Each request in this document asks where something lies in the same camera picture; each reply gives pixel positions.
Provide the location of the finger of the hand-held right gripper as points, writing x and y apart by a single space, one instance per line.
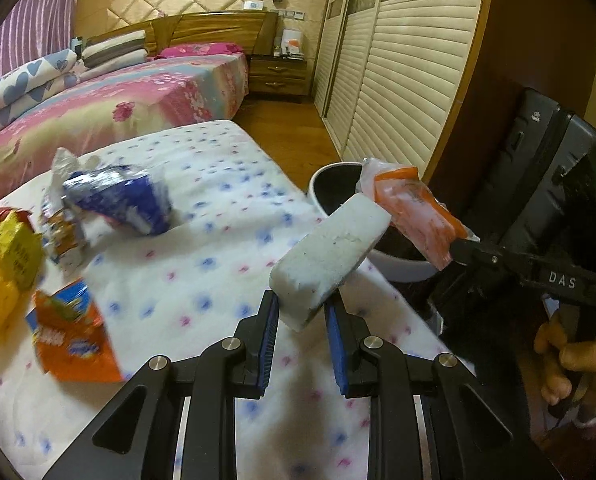
518 267

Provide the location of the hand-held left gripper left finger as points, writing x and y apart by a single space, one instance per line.
267 340

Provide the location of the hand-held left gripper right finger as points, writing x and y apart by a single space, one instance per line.
337 350

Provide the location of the white foam block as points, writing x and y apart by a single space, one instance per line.
328 255

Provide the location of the white round bin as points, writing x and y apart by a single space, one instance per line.
403 267

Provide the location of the orange and white plastic packet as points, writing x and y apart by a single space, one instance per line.
418 215

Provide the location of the black suitcase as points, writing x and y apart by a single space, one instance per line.
523 170

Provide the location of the white dotted blanket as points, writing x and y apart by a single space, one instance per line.
203 260

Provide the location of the orange snack packet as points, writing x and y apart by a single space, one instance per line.
73 340

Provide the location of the blue and white packet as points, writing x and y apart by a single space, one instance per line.
128 200

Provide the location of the dark brown wooden panel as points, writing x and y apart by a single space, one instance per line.
528 35

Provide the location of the cream louvred wardrobe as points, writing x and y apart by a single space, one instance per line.
393 75

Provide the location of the silver snack wrapper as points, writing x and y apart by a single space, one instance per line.
63 230

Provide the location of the yellow packet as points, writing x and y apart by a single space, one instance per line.
18 252

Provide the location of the wooden nightstand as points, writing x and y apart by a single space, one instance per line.
278 75

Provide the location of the pink floral bed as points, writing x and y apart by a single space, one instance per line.
128 105

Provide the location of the pink pillow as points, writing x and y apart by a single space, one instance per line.
203 50

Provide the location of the white and orange box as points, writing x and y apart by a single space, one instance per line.
290 42

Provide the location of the wooden headboard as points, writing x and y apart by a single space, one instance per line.
203 30

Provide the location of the striped folded blanket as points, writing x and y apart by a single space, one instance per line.
113 50

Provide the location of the small white box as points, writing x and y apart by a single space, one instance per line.
253 5

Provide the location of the blue heart folded blanket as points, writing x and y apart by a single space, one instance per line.
33 80

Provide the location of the purple striped curtain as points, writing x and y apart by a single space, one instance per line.
33 25

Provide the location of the wall switch panel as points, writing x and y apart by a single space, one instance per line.
285 13

